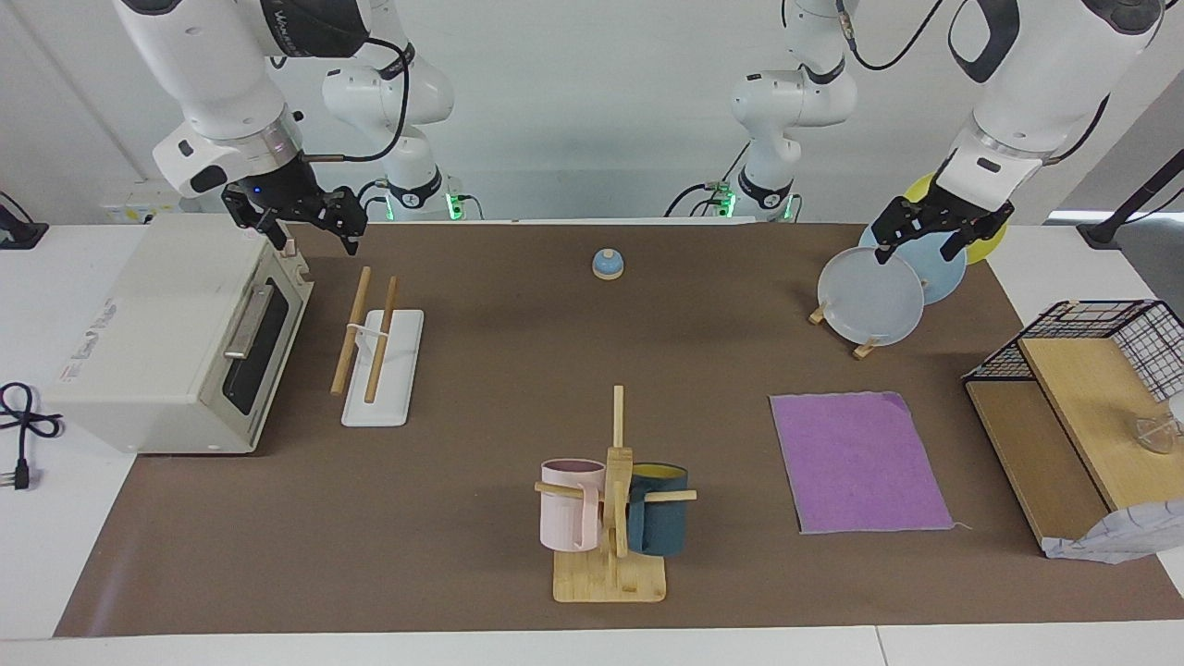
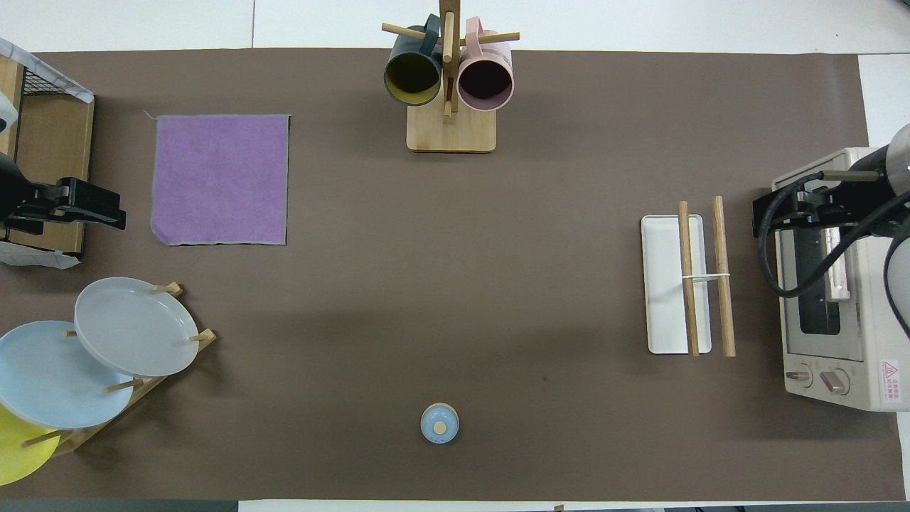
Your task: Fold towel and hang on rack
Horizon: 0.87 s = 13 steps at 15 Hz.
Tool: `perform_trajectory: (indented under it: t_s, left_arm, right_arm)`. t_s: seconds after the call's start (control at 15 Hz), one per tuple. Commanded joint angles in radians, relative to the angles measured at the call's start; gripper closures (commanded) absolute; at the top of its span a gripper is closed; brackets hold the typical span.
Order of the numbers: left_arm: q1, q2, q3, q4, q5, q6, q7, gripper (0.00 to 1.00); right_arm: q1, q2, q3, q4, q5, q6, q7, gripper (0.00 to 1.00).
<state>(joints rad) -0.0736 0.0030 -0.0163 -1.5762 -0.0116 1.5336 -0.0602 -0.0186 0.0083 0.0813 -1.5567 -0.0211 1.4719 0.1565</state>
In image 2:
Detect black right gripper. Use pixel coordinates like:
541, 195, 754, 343
754, 171, 857, 239

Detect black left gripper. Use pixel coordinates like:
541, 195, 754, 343
4, 178, 127, 235

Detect purple and grey towel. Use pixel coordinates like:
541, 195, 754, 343
144, 110, 291, 247

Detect white towel rack wooden bars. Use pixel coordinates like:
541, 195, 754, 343
641, 196, 737, 358

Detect wooden plate rack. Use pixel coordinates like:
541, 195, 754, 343
21, 282, 218, 457

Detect wooden shelf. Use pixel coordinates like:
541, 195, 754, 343
0, 53, 95, 257

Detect grey plate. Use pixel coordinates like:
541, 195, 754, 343
74, 277, 200, 378

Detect white patterned cloth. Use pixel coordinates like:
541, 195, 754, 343
0, 37, 95, 270

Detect beige toaster oven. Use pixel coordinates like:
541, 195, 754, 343
771, 147, 910, 413

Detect light blue plate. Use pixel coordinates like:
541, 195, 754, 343
0, 321, 134, 430

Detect yellow plate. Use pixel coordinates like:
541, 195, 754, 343
0, 404, 61, 487

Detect pink mug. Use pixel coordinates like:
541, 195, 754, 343
457, 18, 515, 112

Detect brown table mat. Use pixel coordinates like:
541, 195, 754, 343
0, 48, 907, 502

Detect wooden mug tree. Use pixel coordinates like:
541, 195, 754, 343
381, 0, 521, 154

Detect dark teal mug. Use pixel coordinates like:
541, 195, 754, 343
384, 14, 445, 107

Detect small blue call bell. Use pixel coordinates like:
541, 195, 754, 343
420, 402, 460, 445

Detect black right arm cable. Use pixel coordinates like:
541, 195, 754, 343
756, 171, 910, 299

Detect black wire basket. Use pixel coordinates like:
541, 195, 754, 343
18, 64, 93, 104

